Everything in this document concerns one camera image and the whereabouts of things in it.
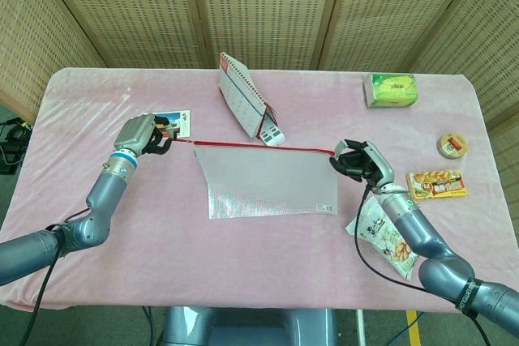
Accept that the white green snack bag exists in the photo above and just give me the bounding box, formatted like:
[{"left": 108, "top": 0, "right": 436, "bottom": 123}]
[{"left": 345, "top": 195, "right": 421, "bottom": 281}]

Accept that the blue floor cable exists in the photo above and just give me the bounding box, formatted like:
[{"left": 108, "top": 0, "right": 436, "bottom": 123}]
[{"left": 140, "top": 307, "right": 157, "bottom": 346}]

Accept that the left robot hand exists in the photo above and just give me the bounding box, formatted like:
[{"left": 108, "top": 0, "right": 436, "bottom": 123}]
[{"left": 113, "top": 113, "right": 182, "bottom": 156}]

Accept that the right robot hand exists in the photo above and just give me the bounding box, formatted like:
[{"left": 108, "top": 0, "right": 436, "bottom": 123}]
[{"left": 328, "top": 139, "right": 395, "bottom": 191}]

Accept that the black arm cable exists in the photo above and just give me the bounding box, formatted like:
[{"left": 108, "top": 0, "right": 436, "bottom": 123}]
[
  {"left": 354, "top": 183, "right": 487, "bottom": 346},
  {"left": 26, "top": 210, "right": 88, "bottom": 346}
]

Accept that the pink tablecloth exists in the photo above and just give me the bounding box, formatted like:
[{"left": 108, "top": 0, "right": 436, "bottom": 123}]
[{"left": 0, "top": 66, "right": 506, "bottom": 314}]

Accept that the black equipment on floor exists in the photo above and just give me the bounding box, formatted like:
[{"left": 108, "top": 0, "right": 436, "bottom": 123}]
[{"left": 0, "top": 117, "right": 32, "bottom": 175}]

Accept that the white table leg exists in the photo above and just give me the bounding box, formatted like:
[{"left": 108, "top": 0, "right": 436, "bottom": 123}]
[{"left": 355, "top": 309, "right": 365, "bottom": 346}]

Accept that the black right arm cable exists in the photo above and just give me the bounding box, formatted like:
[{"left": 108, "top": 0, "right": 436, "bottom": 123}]
[{"left": 354, "top": 183, "right": 487, "bottom": 346}]

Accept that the palace picture postcard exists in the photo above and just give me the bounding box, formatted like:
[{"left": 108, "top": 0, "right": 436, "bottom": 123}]
[{"left": 153, "top": 109, "right": 191, "bottom": 139}]

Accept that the spiral desk calendar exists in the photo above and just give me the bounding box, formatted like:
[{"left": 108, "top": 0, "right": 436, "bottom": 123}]
[{"left": 217, "top": 52, "right": 286, "bottom": 148}]

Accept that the bamboo folding screen panel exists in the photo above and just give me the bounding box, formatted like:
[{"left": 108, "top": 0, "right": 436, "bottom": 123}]
[
  {"left": 399, "top": 0, "right": 519, "bottom": 185},
  {"left": 34, "top": 0, "right": 208, "bottom": 70},
  {"left": 188, "top": 0, "right": 348, "bottom": 70},
  {"left": 0, "top": 0, "right": 107, "bottom": 120},
  {"left": 318, "top": 0, "right": 486, "bottom": 74}
]

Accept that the round tin red label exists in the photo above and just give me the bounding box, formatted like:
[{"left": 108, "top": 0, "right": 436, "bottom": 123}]
[{"left": 436, "top": 131, "right": 468, "bottom": 160}]

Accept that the grey robot torso base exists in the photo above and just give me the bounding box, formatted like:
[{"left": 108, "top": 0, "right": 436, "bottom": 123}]
[{"left": 157, "top": 305, "right": 340, "bottom": 346}]

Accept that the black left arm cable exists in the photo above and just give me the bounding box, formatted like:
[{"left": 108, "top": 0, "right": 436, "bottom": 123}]
[{"left": 26, "top": 210, "right": 88, "bottom": 346}]

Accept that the green tissue pack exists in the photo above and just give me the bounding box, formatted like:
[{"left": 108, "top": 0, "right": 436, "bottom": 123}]
[{"left": 363, "top": 72, "right": 419, "bottom": 109}]

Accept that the clear mesh zipper pouch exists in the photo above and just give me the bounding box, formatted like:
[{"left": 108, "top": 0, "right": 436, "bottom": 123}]
[{"left": 191, "top": 139, "right": 340, "bottom": 221}]

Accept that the yellow snack box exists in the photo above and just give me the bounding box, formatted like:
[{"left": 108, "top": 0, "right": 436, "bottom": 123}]
[{"left": 405, "top": 169, "right": 467, "bottom": 202}]

